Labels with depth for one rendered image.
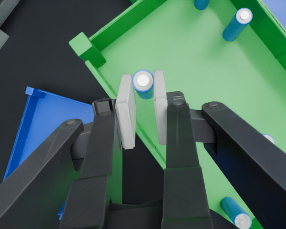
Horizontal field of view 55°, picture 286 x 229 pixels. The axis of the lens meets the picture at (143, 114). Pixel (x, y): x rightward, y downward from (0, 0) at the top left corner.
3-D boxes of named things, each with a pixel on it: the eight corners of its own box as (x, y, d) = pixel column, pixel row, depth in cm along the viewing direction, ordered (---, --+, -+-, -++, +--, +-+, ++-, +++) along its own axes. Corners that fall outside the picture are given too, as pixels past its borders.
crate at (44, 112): (76, 211, 77) (66, 222, 69) (9, 190, 79) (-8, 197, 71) (106, 109, 77) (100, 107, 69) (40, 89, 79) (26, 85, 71)
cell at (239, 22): (239, 35, 36) (257, 16, 29) (228, 44, 36) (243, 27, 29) (230, 24, 36) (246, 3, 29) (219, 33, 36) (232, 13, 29)
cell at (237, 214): (241, 234, 29) (226, 213, 35) (255, 223, 29) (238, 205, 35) (230, 219, 29) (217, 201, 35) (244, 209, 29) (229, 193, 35)
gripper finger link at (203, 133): (169, 123, 14) (227, 117, 14) (165, 92, 19) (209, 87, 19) (171, 148, 15) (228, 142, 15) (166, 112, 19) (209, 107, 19)
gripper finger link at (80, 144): (120, 154, 15) (66, 161, 15) (124, 117, 20) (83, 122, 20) (115, 130, 14) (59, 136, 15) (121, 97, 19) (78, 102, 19)
